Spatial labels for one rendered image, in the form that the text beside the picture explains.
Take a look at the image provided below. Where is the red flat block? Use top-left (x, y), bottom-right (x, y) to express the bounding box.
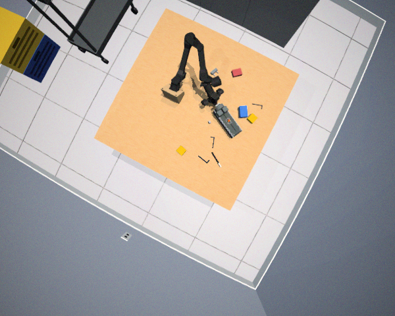
top-left (232, 68), bottom-right (242, 78)

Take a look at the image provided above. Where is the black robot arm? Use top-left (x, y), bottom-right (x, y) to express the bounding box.
top-left (169, 32), bottom-right (221, 102)

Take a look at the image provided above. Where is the blue rectangular block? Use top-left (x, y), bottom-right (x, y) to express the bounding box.
top-left (238, 105), bottom-right (248, 119)

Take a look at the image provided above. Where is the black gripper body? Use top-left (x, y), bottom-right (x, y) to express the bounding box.
top-left (201, 88), bottom-right (224, 106)

